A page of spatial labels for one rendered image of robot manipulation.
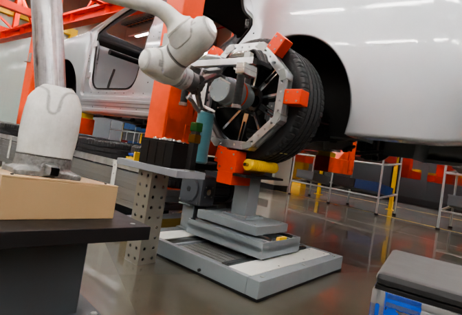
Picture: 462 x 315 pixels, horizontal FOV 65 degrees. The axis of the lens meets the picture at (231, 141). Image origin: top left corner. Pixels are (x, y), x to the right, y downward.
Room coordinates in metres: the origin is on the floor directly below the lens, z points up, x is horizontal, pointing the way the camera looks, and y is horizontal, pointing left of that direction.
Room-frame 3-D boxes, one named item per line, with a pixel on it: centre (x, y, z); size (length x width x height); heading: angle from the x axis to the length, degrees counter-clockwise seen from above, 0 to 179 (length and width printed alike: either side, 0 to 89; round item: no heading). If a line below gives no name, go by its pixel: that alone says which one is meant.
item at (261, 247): (1.97, -0.14, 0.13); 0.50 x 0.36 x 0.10; 50
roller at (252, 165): (1.85, -0.17, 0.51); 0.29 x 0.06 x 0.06; 140
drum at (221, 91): (1.80, 0.03, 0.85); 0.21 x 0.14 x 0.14; 140
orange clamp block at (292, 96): (1.65, -0.26, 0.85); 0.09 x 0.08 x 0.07; 50
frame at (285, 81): (1.85, -0.02, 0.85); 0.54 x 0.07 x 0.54; 50
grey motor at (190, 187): (2.21, 0.06, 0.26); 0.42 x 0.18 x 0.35; 140
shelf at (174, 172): (1.67, 0.31, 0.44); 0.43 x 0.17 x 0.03; 50
